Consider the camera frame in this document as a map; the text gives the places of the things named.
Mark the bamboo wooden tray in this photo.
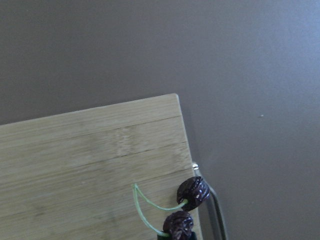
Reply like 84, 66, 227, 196
0, 94, 193, 240

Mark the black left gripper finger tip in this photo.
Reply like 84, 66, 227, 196
157, 231, 197, 240

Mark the dark red cherry pair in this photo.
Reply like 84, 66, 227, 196
132, 176, 210, 240

